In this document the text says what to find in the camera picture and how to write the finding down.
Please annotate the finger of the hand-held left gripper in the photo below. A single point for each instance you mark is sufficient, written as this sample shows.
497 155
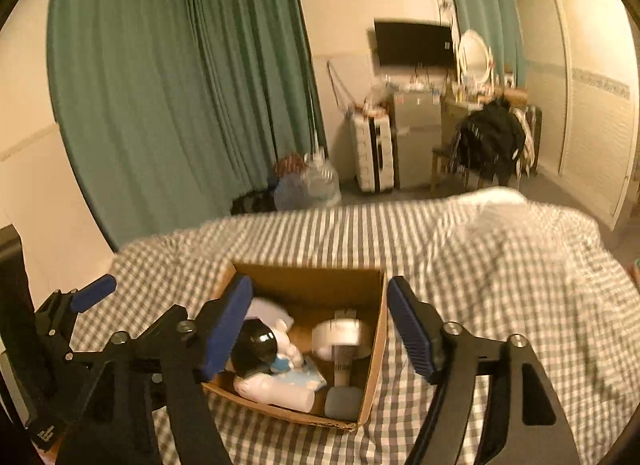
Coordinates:
92 292

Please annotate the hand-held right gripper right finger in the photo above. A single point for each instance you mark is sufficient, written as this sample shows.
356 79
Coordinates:
409 330

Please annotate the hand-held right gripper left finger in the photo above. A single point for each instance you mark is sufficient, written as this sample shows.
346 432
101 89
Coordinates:
227 330

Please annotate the black round object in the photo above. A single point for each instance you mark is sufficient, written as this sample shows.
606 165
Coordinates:
255 347

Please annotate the white knit cloth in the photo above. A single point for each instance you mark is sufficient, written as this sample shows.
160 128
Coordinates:
267 312

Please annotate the tape roll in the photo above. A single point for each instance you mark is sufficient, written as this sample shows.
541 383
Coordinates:
345 332

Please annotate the white figurine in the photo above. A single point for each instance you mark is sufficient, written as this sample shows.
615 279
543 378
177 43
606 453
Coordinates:
270 390

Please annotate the slim tube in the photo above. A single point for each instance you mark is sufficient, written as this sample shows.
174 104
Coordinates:
342 365

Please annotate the blue white packet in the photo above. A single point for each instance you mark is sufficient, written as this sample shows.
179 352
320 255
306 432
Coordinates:
302 377

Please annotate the cardboard box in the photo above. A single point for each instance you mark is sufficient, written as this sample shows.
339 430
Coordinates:
325 290

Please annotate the grey rounded object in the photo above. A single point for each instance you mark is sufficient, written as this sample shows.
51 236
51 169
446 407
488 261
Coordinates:
342 402

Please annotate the checked blanket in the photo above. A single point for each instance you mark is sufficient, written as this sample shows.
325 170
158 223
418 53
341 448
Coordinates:
500 295

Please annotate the dark floor object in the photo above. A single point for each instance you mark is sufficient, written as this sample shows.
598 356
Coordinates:
252 202

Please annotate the clear water jug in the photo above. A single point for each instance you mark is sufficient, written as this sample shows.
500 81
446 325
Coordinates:
310 187

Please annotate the white suitcase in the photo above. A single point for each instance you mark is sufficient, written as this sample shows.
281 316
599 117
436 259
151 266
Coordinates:
370 155

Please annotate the grey fridge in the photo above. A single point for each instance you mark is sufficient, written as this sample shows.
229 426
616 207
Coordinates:
417 145

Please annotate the black jacket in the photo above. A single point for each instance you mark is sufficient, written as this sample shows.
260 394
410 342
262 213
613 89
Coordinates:
490 140

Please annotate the striped cloth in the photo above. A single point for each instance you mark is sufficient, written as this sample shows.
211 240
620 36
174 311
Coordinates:
532 140

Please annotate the dressing table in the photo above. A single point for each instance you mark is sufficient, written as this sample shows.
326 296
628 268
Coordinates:
460 105

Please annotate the clear plastic bag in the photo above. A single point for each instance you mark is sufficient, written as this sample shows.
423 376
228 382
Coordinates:
380 95

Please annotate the oval white mirror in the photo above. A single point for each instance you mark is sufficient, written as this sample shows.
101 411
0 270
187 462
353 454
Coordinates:
474 57

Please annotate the wall television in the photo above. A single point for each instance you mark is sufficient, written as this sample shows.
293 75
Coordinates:
412 42

